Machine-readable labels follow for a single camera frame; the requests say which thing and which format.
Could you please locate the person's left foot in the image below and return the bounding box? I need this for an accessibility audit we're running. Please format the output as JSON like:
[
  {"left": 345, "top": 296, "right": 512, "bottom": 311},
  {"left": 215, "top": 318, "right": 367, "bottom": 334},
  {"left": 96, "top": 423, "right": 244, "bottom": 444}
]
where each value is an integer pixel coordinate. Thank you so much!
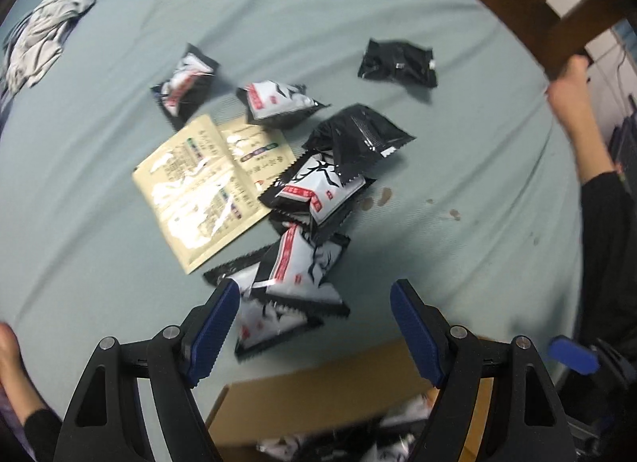
[{"left": 0, "top": 321, "right": 57, "bottom": 443}]

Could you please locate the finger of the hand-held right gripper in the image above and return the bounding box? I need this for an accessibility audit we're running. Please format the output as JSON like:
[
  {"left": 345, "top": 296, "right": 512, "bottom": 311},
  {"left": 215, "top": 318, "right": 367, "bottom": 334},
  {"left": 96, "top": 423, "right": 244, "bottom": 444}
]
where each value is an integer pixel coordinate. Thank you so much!
[{"left": 547, "top": 335, "right": 601, "bottom": 376}]

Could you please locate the pile of black white packets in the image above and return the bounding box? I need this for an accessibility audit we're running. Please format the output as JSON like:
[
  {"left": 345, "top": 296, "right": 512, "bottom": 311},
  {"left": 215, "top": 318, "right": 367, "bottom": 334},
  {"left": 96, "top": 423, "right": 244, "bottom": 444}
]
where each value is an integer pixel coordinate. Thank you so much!
[
  {"left": 256, "top": 392, "right": 434, "bottom": 462},
  {"left": 150, "top": 38, "right": 439, "bottom": 362}
]

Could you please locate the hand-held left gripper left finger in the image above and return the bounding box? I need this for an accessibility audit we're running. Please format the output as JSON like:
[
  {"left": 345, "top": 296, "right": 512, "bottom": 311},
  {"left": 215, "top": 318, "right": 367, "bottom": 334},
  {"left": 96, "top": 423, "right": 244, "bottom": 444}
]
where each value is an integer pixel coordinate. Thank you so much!
[{"left": 54, "top": 279, "right": 242, "bottom": 462}]

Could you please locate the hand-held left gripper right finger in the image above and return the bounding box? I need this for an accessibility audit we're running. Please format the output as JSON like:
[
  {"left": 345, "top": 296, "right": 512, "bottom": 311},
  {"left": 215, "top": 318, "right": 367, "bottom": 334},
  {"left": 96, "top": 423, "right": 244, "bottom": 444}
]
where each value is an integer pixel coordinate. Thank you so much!
[{"left": 389, "top": 279, "right": 580, "bottom": 462}]

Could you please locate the beige sachet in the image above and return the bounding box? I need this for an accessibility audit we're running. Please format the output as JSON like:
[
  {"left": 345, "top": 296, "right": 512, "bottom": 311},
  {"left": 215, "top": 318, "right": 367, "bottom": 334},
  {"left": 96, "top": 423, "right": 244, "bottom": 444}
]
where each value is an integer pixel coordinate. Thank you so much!
[
  {"left": 221, "top": 117, "right": 295, "bottom": 194},
  {"left": 132, "top": 114, "right": 272, "bottom": 274}
]

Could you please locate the brown cardboard box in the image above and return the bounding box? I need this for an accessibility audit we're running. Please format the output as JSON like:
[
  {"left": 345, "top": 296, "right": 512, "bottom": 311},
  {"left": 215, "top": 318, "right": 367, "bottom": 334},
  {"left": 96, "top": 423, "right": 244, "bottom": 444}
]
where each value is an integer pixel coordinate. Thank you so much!
[{"left": 204, "top": 337, "right": 496, "bottom": 462}]

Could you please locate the grey crumpled cloth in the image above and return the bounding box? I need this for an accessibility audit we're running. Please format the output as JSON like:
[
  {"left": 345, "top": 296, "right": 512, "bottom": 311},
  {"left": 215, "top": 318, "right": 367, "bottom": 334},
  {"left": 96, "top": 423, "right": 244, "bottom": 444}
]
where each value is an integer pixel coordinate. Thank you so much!
[{"left": 2, "top": 0, "right": 96, "bottom": 90}]

